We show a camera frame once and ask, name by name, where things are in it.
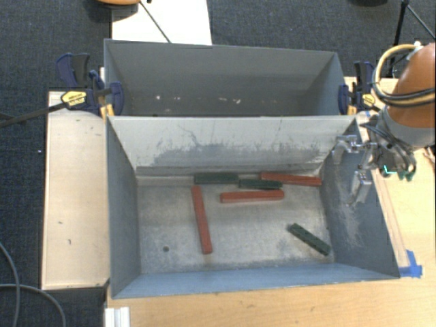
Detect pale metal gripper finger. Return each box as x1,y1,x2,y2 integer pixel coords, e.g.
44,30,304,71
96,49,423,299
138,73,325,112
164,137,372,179
347,170,373,207
331,134,368,165

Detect red-brown flat block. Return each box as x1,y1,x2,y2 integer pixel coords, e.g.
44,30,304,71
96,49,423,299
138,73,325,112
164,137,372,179
219,189,285,204
190,185,214,255
260,171,323,188

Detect dark green flat block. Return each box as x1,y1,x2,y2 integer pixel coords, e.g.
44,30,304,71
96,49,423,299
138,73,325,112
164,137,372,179
238,178,283,191
193,172,240,185
288,222,332,257

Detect grey metal bin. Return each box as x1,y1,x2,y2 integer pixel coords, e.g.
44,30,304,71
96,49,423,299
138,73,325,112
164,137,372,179
103,38,401,300

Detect pale wood flat board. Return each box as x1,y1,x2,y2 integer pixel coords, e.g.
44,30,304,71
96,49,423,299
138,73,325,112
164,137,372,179
41,91,112,291

